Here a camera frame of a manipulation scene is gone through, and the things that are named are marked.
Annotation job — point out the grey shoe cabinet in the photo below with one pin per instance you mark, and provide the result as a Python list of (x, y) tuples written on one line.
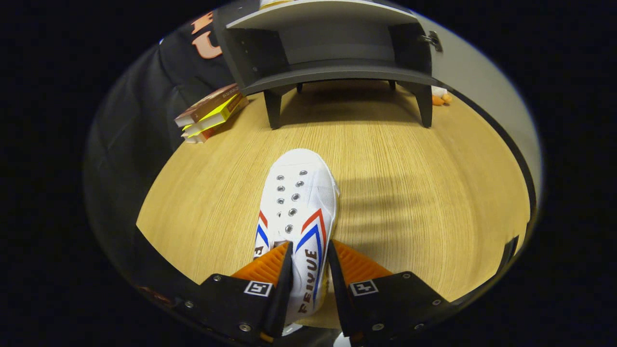
[(337, 72)]

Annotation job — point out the black backdrop cloth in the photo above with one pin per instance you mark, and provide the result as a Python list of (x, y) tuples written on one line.
[(130, 120)]

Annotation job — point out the yellow book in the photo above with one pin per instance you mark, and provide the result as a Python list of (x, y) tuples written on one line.
[(217, 115)]

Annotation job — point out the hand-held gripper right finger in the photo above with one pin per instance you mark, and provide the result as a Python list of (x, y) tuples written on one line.
[(342, 299)]

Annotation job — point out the red book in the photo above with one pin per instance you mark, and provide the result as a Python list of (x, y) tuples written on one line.
[(198, 136)]

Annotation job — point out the penguin plush toy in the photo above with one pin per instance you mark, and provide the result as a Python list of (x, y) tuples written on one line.
[(437, 94)]

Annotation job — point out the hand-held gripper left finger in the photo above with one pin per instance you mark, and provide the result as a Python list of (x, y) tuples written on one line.
[(279, 299)]

